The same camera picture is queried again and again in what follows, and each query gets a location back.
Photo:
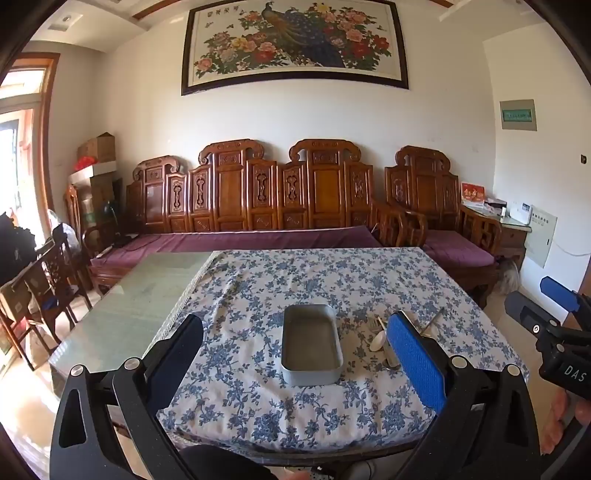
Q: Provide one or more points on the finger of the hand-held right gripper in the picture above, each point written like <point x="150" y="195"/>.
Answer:
<point x="561" y="295"/>
<point x="524" y="309"/>

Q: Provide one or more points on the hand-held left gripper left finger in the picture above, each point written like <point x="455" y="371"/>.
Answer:
<point x="178" y="341"/>

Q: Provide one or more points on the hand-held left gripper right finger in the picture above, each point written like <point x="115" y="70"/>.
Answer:
<point x="413" y="357"/>

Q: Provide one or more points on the light wooden chopstick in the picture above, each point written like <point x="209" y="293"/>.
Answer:
<point x="381" y="324"/>

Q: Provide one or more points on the rectangular metal tray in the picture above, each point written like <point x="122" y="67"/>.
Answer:
<point x="309" y="341"/>

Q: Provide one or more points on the person's right hand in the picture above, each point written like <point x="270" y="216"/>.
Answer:
<point x="561" y="415"/>

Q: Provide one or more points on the grey fluffy duster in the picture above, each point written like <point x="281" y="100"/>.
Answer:
<point x="508" y="277"/>

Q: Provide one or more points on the wooden side table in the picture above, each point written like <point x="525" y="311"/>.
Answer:
<point x="512" y="240"/>

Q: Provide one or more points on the purple armchair cushion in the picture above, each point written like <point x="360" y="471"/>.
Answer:
<point x="457" y="247"/>

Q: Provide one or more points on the white tabletop device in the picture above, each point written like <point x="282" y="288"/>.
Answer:
<point x="519" y="213"/>

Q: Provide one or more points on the blue floral tablecloth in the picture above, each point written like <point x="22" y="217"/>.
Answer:
<point x="258" y="286"/>

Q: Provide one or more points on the long purple sofa cushion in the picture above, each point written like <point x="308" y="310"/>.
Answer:
<point x="231" y="240"/>

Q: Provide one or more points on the red box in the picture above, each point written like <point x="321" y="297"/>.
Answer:
<point x="473" y="194"/>

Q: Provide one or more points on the dark wooden chair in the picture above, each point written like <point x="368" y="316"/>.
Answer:
<point x="51" y="272"/>

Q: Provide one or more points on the long carved wooden sofa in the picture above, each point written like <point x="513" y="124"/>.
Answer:
<point x="231" y="194"/>

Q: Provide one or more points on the carved wooden armchair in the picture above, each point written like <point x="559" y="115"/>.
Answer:
<point x="425" y="184"/>

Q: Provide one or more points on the large cardboard box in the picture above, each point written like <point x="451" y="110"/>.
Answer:
<point x="99" y="184"/>

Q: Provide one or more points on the dark cloth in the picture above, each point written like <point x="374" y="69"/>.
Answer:
<point x="16" y="249"/>

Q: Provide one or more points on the red bag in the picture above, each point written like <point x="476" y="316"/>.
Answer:
<point x="85" y="162"/>

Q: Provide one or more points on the small cardboard box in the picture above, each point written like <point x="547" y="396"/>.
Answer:
<point x="97" y="147"/>

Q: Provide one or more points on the framed peacock painting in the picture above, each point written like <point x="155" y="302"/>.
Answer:
<point x="295" y="41"/>

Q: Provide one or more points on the ceiling light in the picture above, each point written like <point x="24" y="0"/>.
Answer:
<point x="64" y="19"/>

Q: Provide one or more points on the white wall panel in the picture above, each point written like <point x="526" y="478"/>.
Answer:
<point x="539" y="237"/>

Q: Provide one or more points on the green framed wall notice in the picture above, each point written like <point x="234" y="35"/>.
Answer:
<point x="518" y="114"/>

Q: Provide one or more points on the wooden door frame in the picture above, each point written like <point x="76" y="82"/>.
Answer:
<point x="44" y="115"/>

